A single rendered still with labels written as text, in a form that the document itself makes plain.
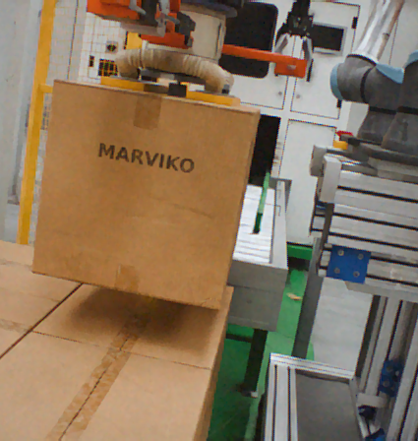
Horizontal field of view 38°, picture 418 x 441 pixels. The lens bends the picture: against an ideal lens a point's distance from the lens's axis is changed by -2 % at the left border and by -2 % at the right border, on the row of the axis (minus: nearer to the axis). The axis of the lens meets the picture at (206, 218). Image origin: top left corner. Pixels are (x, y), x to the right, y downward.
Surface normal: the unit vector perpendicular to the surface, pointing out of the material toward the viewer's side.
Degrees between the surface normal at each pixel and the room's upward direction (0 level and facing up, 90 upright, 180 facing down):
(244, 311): 90
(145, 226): 90
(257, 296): 90
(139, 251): 90
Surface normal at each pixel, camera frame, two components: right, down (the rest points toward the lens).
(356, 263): -0.13, 0.18
